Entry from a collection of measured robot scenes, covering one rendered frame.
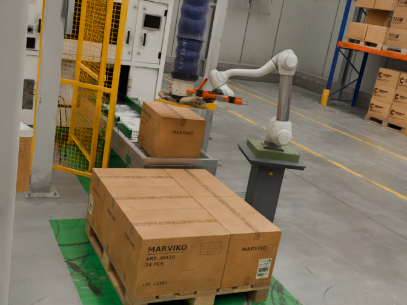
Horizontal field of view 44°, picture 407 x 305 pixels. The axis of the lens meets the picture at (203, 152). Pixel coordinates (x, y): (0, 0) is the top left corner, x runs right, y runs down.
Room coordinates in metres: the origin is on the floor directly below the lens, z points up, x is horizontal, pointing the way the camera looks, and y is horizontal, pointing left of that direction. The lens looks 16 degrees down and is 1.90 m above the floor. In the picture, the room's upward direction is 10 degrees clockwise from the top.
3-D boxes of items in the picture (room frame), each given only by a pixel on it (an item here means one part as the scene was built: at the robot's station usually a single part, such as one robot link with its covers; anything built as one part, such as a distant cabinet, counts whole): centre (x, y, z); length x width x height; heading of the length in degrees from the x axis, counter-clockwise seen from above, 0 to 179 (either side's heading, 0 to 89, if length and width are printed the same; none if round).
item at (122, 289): (3.46, 0.11, 0.07); 1.20 x 1.00 x 0.14; 29
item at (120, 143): (5.06, 1.02, 0.50); 2.31 x 0.05 x 0.19; 29
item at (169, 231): (3.46, 0.11, 0.34); 1.20 x 1.00 x 0.40; 29
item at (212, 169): (4.19, 0.17, 0.48); 0.70 x 0.03 x 0.15; 119
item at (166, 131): (4.50, 0.33, 0.75); 0.60 x 0.40 x 0.40; 25
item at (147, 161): (4.19, 0.17, 0.58); 0.70 x 0.03 x 0.06; 119
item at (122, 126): (5.40, 1.14, 0.60); 1.60 x 0.10 x 0.09; 29
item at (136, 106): (5.66, 0.67, 0.60); 1.60 x 0.10 x 0.09; 29
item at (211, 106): (4.94, 0.01, 0.50); 0.07 x 0.07 x 1.00; 29
